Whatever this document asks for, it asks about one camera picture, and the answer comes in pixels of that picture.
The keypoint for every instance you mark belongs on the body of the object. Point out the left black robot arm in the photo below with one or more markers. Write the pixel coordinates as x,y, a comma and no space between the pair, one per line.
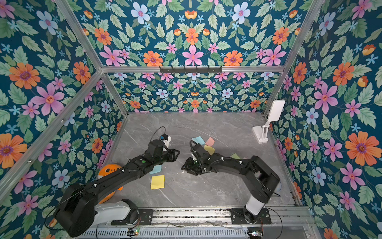
76,210

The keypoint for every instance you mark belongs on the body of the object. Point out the green memo pad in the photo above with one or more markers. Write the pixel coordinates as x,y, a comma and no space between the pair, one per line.
235,156

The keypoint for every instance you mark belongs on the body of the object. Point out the yellow memo pad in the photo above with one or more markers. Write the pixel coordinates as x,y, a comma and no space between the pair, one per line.
157,182

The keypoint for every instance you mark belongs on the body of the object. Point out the white phone stand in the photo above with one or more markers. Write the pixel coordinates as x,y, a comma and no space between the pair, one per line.
261,131

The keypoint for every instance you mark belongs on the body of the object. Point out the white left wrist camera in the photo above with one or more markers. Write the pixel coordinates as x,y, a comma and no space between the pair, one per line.
166,139

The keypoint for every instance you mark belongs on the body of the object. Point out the orange shark plush toy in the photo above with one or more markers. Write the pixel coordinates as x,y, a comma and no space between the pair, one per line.
106,171

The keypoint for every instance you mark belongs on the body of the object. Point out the torn pink memo page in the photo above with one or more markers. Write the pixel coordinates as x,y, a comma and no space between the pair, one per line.
210,142

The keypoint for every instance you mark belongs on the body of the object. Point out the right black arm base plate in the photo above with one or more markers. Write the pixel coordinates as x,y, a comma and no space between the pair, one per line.
242,216

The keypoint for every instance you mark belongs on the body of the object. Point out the torn yellow memo page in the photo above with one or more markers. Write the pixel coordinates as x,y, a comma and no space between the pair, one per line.
209,149

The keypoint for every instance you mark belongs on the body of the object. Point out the blue memo pad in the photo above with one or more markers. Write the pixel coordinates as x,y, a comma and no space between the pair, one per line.
156,169

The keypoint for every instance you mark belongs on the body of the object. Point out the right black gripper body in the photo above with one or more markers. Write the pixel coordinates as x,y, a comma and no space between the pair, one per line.
191,164

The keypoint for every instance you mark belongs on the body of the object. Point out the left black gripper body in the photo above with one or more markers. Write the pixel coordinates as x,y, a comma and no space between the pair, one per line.
168,157

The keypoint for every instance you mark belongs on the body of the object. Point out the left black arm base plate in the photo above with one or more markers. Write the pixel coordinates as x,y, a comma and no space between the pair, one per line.
137,217

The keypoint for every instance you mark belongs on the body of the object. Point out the torn blue memo page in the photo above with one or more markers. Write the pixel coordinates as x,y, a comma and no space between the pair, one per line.
198,140

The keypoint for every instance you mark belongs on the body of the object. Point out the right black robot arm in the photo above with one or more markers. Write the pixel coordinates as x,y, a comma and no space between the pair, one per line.
261,180

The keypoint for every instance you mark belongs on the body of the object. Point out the black hook rail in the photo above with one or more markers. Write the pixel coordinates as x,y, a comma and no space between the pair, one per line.
190,69

